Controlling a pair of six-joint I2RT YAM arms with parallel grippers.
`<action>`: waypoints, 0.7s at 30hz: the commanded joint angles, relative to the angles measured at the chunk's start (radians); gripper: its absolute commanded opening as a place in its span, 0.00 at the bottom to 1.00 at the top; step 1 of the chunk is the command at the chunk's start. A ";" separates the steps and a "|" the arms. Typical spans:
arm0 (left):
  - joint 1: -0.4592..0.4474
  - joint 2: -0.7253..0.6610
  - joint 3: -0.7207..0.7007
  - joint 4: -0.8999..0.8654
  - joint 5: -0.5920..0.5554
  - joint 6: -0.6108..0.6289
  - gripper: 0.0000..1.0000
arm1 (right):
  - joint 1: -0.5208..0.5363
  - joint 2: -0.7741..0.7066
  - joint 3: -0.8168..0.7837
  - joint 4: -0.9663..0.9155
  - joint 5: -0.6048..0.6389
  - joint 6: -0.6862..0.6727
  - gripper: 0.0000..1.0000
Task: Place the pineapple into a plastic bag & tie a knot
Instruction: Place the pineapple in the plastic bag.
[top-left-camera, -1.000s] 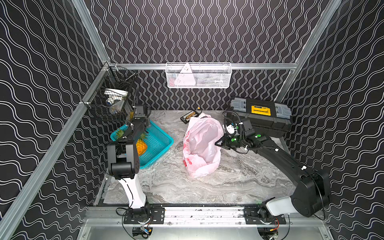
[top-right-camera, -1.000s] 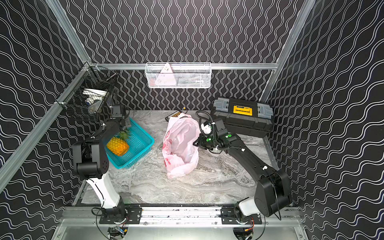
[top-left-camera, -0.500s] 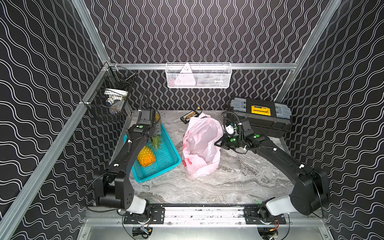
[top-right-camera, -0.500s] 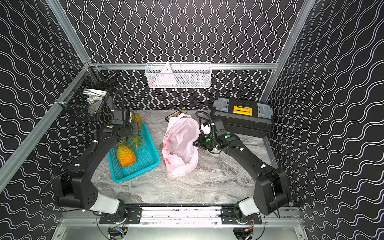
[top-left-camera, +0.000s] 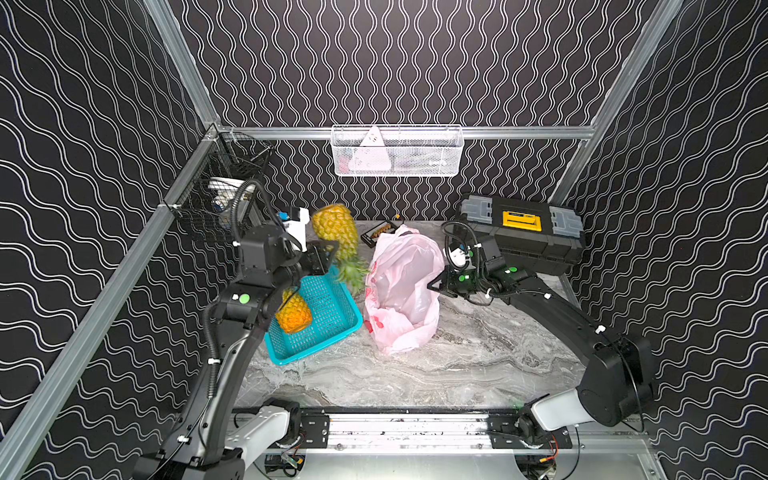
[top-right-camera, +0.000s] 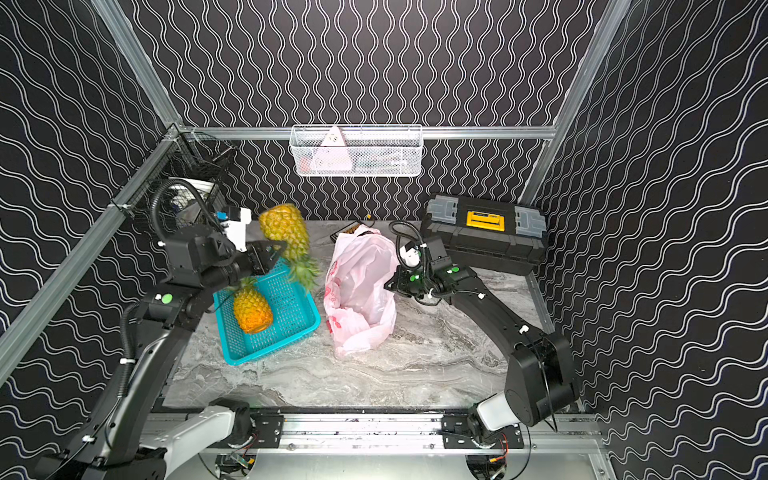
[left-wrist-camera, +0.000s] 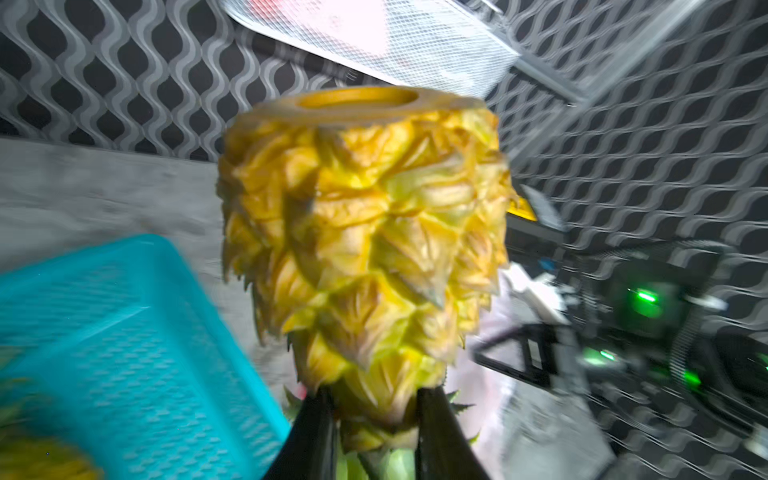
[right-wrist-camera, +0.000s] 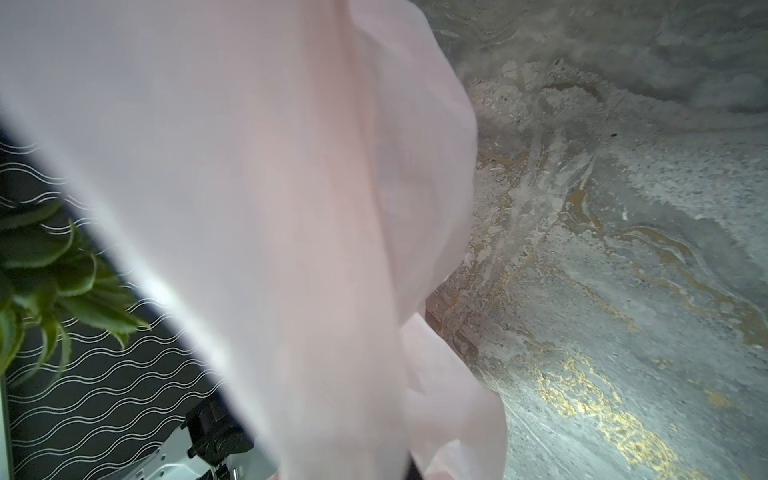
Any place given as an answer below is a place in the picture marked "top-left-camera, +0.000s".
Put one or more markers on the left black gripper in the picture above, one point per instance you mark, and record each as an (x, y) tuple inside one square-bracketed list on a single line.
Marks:
[(318, 260)]

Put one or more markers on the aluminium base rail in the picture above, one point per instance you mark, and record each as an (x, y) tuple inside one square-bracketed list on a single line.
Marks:
[(451, 433)]

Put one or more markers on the black wire mesh basket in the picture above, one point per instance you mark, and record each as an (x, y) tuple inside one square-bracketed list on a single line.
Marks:
[(220, 193)]

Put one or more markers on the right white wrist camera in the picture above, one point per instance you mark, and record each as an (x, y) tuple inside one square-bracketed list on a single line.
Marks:
[(460, 258)]

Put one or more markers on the clear wall-mounted basket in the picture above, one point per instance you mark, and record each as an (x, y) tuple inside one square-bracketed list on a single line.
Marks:
[(415, 150)]

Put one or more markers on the teal plastic basket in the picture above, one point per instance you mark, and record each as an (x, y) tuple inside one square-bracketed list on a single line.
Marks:
[(335, 316)]

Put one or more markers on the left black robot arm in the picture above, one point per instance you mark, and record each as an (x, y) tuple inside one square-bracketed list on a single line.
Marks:
[(234, 325)]

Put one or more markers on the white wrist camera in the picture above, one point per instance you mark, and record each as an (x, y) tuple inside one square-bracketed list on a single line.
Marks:
[(295, 221), (460, 258)]

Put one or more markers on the large yellow-green pineapple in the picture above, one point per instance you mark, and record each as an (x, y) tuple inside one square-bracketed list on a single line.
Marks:
[(334, 222)]

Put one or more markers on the pink triangular card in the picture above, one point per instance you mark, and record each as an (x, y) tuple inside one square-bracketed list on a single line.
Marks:
[(371, 156)]

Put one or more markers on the pink strawberry plastic bag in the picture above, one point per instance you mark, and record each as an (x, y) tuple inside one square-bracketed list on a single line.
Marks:
[(400, 312)]

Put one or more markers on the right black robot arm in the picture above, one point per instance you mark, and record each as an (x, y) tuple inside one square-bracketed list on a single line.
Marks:
[(618, 380)]

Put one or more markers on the black yellow toolbox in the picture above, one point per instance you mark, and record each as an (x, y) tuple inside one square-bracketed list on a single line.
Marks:
[(540, 237)]

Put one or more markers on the small orange pineapple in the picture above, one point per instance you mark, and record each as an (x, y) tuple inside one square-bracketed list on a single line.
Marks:
[(294, 315)]

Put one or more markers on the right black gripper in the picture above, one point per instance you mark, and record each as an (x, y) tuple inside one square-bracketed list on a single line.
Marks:
[(446, 284)]

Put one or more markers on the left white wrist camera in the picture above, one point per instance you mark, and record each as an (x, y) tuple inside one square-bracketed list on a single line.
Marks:
[(295, 221)]

